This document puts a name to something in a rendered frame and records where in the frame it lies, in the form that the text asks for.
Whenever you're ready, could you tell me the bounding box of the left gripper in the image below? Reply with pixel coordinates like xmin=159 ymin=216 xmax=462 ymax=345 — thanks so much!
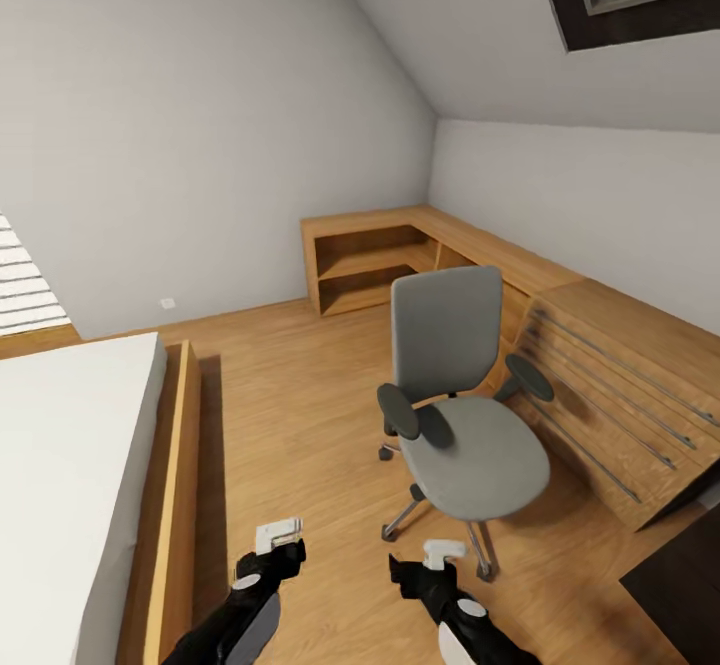
xmin=236 ymin=538 xmax=307 ymax=583

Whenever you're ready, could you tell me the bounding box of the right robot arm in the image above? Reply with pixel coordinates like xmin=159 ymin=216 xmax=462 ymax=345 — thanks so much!
xmin=388 ymin=540 xmax=543 ymax=665

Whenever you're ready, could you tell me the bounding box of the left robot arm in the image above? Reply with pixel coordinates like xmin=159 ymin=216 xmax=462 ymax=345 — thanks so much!
xmin=161 ymin=518 xmax=307 ymax=665

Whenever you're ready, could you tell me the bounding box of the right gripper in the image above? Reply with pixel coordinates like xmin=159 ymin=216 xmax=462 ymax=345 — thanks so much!
xmin=388 ymin=554 xmax=457 ymax=612

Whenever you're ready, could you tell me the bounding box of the swivel chair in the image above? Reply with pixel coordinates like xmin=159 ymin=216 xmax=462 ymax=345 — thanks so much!
xmin=377 ymin=265 xmax=555 ymax=582

